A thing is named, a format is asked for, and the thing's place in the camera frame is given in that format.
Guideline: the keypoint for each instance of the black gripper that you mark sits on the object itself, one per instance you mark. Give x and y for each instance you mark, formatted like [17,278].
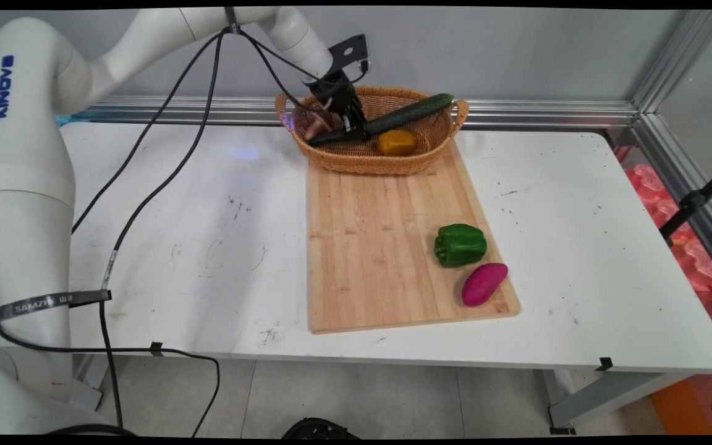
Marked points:
[331,86]

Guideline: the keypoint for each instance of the dark green cucumber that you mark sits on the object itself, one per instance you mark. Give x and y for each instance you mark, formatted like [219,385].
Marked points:
[408,112]

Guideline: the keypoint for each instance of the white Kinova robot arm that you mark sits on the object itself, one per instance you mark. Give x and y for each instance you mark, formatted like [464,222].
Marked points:
[28,185]

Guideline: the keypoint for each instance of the brown potato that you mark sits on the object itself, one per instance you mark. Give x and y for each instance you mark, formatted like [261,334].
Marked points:
[319,127]

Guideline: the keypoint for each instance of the woven wicker basket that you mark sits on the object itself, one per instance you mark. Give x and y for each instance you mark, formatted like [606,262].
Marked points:
[362,162]

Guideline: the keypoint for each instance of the yellow bell pepper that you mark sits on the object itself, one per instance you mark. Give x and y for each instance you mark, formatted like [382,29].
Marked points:
[397,143]

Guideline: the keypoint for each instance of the wooden cutting board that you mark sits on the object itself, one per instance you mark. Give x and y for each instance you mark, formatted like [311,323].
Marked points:
[381,259]

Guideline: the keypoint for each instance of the green bell pepper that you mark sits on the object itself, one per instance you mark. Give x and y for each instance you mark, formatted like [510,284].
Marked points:
[460,245]

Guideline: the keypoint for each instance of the purple sweet potato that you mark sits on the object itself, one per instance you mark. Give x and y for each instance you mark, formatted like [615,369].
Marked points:
[483,284]

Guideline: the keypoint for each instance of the blue foam mat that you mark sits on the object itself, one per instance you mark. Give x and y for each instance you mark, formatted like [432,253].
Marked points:
[65,118]

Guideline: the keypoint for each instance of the black table edge clip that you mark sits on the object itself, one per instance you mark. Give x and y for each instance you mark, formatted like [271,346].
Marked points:
[156,348]
[605,364]

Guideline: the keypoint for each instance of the black round floor object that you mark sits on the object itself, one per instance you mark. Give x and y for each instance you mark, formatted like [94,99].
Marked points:
[319,428]

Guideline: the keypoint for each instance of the black tripod stand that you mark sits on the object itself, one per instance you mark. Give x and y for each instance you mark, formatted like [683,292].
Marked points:
[693,201]

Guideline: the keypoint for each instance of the red foam mat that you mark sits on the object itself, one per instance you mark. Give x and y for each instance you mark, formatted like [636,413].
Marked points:
[696,259]

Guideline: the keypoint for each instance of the grey table leg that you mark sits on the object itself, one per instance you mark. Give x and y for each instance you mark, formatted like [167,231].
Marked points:
[609,392]

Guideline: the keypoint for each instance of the orange floor mat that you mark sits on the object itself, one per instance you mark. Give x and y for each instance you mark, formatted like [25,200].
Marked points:
[683,408]

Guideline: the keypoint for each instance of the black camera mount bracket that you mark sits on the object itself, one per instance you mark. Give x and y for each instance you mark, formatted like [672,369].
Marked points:
[348,52]

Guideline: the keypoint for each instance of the aluminium frame rail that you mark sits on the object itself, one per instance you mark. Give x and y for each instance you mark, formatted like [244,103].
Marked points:
[517,114]
[683,179]

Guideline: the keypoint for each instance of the aluminium frame upright post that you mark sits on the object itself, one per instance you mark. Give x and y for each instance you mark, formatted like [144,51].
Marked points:
[680,59]

